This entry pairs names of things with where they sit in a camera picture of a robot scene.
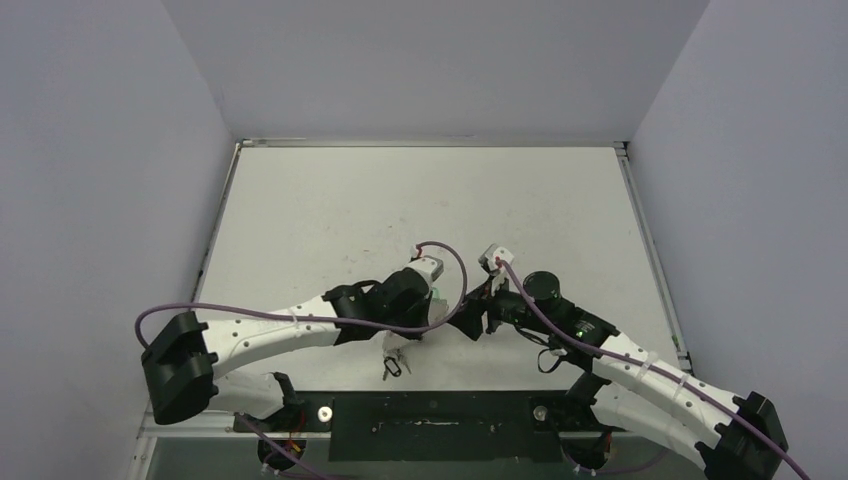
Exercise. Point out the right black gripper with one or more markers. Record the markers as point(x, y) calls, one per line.
point(494, 307)

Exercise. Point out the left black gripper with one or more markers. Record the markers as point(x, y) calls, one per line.
point(423, 307)

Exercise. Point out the green tagged key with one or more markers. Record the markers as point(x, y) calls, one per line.
point(437, 302)

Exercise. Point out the metal key holder ring plate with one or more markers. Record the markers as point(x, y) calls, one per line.
point(393, 342)

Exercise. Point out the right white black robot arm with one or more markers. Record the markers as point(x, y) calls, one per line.
point(626, 386)

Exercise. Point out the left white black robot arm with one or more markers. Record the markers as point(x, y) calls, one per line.
point(192, 366)

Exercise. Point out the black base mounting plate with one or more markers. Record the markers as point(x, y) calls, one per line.
point(437, 425)

